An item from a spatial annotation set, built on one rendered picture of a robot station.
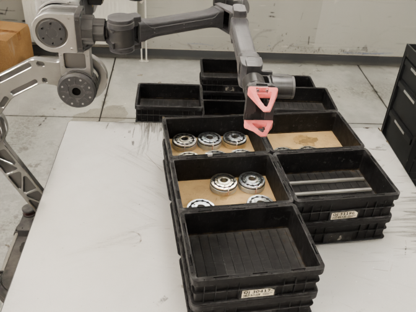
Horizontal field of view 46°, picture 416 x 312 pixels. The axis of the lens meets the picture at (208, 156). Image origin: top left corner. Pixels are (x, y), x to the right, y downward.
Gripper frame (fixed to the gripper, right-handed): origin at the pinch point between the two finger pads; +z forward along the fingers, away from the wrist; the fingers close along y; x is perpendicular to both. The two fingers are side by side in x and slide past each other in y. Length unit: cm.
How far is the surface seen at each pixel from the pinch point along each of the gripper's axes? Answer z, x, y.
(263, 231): -31, -12, 62
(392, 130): -177, -126, 110
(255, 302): -2, -6, 64
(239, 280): -1, 0, 53
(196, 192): -52, 10, 62
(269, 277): -2, -9, 53
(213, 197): -48, 4, 62
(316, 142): -87, -44, 61
